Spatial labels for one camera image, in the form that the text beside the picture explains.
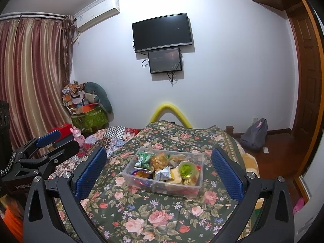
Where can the wooden bed post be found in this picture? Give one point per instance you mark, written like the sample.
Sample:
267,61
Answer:
229,129

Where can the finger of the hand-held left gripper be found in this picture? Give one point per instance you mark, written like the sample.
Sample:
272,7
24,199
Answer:
48,138
65,149

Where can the pink toy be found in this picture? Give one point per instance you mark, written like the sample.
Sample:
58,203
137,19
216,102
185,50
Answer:
79,138

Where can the clear plastic container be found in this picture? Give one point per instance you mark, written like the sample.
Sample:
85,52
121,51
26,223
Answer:
157,187

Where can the yellow foam tube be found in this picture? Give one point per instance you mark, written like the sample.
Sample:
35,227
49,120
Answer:
164,106

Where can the grey backpack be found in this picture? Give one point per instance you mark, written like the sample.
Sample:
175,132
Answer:
255,136

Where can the black wall television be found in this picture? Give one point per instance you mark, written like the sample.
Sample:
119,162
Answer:
162,31

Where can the small black monitor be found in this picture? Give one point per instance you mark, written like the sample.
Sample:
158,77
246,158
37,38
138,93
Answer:
164,60

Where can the patchwork quilt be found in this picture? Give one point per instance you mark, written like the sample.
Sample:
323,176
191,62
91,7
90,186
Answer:
114,136

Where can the green storage box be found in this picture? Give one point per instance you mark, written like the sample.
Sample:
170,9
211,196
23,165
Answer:
93,120

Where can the orange bag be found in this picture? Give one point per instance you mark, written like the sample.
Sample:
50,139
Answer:
14,222

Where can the pile of patterned cloths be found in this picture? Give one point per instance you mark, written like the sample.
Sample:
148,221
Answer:
72,91

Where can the green snack packet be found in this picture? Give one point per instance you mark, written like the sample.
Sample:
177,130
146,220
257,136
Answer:
144,158

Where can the wooden door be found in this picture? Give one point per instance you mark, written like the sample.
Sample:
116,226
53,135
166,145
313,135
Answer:
306,93

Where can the pink slipper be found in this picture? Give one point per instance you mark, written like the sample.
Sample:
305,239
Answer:
298,206

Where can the floral blanket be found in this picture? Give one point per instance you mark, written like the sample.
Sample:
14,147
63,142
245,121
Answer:
151,215

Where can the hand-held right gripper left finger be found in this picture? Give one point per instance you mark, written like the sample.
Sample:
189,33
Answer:
91,172

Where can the red box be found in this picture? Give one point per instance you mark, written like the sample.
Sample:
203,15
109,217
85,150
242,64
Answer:
65,127

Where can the beige fleece blanket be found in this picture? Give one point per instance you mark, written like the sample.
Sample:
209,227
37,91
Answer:
250,164

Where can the green jelly cup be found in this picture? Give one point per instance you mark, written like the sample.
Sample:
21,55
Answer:
186,169

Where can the striped curtain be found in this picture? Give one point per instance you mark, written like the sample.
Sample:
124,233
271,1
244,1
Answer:
33,81

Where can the brown snack packet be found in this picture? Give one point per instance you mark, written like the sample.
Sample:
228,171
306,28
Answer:
159,160

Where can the orange box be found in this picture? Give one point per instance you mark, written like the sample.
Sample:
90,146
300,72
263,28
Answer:
87,109

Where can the curtain rail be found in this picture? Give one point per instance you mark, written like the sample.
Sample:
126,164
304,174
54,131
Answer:
30,17

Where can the white air conditioner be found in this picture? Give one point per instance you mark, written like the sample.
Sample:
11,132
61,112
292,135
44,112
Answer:
98,12

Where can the grey plush toy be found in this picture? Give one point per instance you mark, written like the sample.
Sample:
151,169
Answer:
101,93

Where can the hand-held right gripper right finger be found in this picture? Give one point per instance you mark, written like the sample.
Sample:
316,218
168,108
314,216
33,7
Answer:
227,174

